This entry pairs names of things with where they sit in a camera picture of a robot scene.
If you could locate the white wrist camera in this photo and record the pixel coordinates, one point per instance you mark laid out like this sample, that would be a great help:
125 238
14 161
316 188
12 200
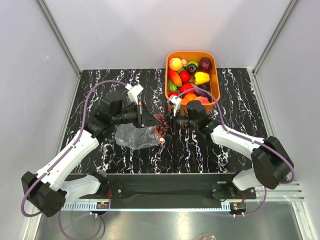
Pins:
134 92
174 104

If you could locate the yellow bell pepper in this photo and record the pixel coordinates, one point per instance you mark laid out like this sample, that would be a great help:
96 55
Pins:
201 78

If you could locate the clear orange zip bag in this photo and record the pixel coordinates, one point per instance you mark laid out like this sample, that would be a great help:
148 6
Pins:
127 135

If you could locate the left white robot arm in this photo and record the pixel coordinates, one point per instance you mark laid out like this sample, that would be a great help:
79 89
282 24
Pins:
48 190

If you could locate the peach top fruit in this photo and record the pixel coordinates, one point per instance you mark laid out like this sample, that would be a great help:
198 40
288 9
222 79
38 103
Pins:
175 64

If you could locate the dark mangosteen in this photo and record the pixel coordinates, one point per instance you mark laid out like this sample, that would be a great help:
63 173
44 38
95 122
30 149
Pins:
192 68

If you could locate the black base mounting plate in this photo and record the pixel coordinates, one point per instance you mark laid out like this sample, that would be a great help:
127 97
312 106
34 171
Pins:
216 185

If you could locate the red orange mango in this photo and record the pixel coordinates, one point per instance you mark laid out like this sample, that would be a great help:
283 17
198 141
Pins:
175 78

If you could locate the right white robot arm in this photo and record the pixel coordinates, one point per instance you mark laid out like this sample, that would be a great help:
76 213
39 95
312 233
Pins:
270 161

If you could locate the peach front fruit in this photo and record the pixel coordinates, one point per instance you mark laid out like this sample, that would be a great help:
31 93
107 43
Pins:
202 99

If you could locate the peach fruit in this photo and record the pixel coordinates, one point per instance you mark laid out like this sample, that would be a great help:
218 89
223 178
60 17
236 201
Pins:
175 64
202 99

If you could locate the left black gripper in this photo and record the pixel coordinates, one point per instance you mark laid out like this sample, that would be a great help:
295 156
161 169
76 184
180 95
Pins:
144 118

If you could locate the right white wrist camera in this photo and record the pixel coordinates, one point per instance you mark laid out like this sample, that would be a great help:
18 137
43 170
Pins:
174 104

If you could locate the grey slotted cable duct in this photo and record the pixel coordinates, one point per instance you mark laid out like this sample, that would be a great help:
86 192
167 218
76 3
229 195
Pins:
140 206

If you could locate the purple eggplant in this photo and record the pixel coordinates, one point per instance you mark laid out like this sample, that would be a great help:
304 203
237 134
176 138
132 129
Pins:
201 93

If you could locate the red apple centre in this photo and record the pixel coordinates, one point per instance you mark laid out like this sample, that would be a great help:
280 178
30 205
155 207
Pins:
185 76

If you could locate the dark red pomegranate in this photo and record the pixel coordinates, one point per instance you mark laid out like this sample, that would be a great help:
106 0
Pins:
205 65

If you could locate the green cucumber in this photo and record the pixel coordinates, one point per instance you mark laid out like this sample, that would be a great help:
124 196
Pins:
172 86

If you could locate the red tomato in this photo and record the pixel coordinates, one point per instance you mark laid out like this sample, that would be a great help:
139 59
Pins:
187 88

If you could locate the purple grape bunch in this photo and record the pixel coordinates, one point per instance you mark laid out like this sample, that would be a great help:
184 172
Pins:
163 128

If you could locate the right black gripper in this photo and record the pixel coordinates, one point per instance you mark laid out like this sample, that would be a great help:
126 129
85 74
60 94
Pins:
173 119

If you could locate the beige garlic bulb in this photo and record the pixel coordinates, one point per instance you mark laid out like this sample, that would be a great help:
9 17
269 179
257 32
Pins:
184 62

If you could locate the orange plastic basket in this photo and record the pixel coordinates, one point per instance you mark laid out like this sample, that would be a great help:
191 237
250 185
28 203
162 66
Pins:
214 82

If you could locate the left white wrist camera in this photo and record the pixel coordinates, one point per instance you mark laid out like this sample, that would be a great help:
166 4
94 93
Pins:
134 92

